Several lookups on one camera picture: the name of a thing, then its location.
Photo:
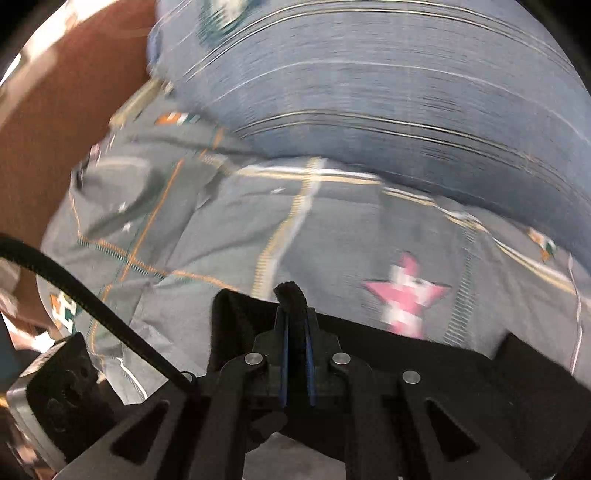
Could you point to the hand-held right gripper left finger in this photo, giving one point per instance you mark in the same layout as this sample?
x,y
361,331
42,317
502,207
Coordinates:
x,y
282,369

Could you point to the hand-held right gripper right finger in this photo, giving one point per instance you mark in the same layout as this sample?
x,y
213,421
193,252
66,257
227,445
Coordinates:
x,y
312,369

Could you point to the black pants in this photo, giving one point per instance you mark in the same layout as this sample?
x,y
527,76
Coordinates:
x,y
508,387

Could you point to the grey printed bed sheet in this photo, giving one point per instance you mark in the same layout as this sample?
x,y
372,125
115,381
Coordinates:
x,y
332,240

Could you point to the brown wooden bed board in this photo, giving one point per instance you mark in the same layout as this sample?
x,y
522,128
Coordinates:
x,y
55,115

